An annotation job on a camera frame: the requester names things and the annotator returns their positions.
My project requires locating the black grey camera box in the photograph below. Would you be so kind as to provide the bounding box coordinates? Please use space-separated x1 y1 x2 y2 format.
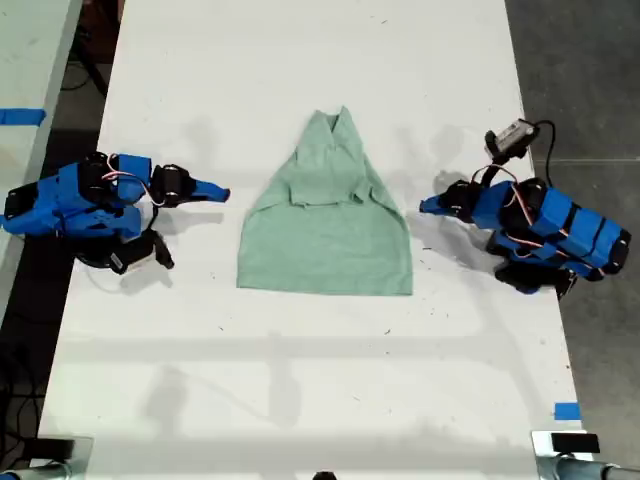
483 118 540 162

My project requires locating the short black camera stalk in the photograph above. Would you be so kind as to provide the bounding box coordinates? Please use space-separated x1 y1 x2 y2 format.
151 231 176 271
472 160 505 189

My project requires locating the white side table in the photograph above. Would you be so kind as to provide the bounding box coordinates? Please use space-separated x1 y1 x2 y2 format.
0 0 84 321

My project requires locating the small black box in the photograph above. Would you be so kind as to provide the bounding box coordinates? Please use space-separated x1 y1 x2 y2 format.
550 432 601 455
28 436 77 460

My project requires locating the black floor cable bundle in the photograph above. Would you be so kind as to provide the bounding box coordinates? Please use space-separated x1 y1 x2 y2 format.
0 344 49 444

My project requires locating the black camera cable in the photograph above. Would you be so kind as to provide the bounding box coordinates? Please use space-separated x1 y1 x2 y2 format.
533 119 558 187

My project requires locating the black camera box with label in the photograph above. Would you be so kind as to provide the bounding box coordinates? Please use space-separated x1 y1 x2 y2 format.
108 232 159 276

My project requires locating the grey metal pipe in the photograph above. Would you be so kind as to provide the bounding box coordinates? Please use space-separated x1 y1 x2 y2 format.
0 461 74 480
537 454 640 480

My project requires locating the long blue tape strip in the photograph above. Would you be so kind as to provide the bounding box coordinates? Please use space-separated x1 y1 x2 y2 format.
0 107 48 127

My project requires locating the pale green T-shirt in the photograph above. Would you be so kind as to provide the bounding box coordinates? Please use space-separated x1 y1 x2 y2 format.
235 104 415 297

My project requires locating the short blue tape strip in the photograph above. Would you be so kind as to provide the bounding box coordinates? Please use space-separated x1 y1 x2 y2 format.
553 401 583 422

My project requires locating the thin white cable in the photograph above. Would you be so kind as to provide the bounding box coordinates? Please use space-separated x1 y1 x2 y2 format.
85 267 126 292

